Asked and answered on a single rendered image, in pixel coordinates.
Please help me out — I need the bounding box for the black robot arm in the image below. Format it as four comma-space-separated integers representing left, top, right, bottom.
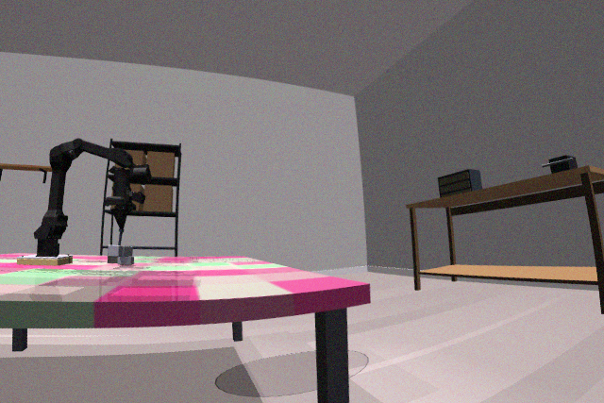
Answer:
34, 138, 152, 257

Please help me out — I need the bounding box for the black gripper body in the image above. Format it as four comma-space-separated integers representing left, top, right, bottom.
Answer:
105, 183, 136, 210

